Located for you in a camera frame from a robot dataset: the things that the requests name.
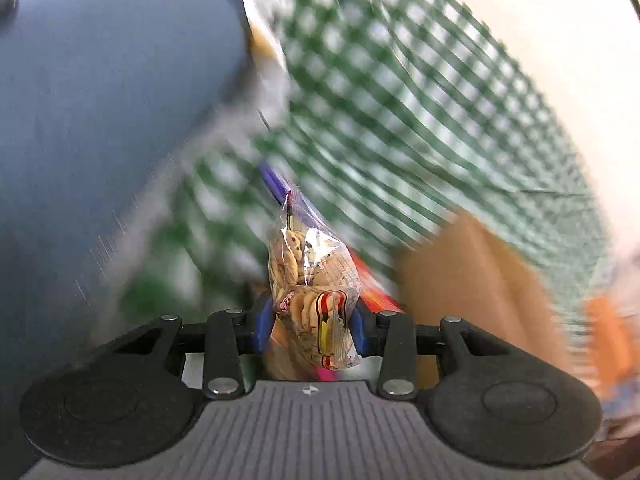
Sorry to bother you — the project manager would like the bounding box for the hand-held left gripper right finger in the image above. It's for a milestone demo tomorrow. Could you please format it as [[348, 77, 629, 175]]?
[[350, 300, 522, 401]]

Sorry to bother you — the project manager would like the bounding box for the purple snack packet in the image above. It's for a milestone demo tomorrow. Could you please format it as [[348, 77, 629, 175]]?
[[257, 160, 302, 207]]

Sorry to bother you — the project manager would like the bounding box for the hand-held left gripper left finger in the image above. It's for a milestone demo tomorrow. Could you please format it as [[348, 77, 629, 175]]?
[[106, 296, 275, 401]]

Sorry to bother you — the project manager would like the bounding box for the white plastic bag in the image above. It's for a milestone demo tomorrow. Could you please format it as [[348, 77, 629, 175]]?
[[241, 0, 292, 128]]

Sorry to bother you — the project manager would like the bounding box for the clear bag of cookies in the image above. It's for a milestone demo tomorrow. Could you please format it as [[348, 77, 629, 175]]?
[[267, 190, 364, 374]]

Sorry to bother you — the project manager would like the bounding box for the orange cushion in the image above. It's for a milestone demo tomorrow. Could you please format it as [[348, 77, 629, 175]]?
[[584, 294, 640, 402]]

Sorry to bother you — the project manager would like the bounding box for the green checked blanket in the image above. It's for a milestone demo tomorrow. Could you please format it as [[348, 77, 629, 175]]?
[[115, 0, 622, 361]]

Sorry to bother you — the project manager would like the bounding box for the brown cardboard box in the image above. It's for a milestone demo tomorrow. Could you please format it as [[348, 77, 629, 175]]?
[[394, 209, 577, 392]]

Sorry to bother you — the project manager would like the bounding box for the orange-red snack packet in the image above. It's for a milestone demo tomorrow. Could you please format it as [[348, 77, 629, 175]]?
[[349, 249, 404, 314]]

